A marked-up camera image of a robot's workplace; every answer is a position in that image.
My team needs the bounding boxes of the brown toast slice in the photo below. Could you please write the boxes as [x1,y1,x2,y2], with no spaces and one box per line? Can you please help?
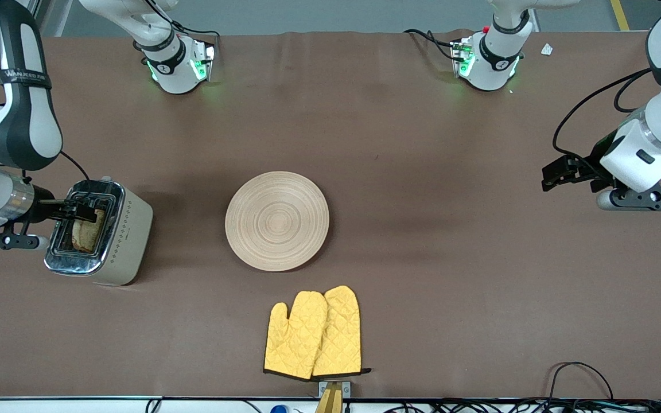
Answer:
[71,208,106,253]

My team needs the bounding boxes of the round wooden plate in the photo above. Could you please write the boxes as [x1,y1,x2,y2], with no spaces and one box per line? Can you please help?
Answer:
[225,171,330,272]

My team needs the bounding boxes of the beige chrome toaster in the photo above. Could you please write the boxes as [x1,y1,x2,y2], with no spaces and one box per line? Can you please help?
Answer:
[44,177,154,286]

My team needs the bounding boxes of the brown table cloth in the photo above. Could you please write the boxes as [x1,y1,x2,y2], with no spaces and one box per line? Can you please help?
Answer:
[0,30,661,399]

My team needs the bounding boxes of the yellow quilted oven mitt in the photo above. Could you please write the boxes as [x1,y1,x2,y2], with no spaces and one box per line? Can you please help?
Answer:
[312,285,372,377]
[263,291,329,380]

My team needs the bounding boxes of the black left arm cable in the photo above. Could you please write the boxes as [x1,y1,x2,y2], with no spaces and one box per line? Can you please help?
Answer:
[553,69,652,167]

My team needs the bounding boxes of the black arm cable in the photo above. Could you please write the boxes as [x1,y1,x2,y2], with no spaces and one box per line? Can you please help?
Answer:
[553,69,652,167]
[58,150,91,182]

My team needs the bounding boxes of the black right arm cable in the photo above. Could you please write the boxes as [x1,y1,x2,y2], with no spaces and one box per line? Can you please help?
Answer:
[58,150,91,182]

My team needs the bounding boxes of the black looped cable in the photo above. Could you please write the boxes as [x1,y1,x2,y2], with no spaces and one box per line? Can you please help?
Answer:
[547,361,615,402]

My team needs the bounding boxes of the grey frame strut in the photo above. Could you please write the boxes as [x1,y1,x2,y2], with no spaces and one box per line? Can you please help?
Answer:
[38,0,73,36]

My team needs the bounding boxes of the black left base cable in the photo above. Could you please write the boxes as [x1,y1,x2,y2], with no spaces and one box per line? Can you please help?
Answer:
[404,29,458,61]

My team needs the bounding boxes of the black base cable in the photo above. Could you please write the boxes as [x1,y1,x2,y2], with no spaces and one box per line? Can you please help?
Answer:
[404,29,458,61]
[144,0,221,44]

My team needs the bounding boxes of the black right base cable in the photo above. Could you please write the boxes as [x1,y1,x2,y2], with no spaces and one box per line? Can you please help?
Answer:
[144,0,221,44]

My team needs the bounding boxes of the black cable bundle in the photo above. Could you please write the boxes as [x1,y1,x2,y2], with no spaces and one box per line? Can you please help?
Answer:
[365,398,661,413]

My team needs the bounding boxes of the metal bracket with wooden bar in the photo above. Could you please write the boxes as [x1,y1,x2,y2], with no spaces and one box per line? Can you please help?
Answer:
[318,380,352,413]

